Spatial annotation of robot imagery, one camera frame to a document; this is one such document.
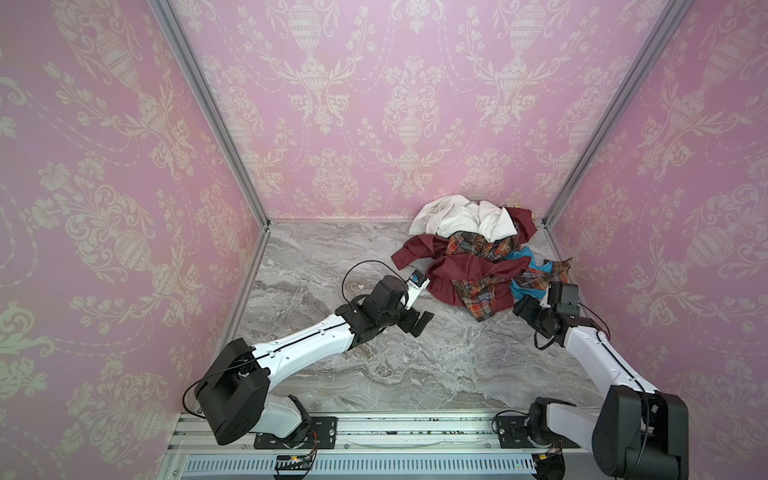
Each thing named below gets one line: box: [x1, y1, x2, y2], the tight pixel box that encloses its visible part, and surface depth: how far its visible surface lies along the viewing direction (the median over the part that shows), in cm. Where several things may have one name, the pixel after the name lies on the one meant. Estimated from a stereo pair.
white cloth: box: [409, 195, 518, 243], surface depth 102 cm
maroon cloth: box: [391, 207, 538, 312], surface depth 100 cm
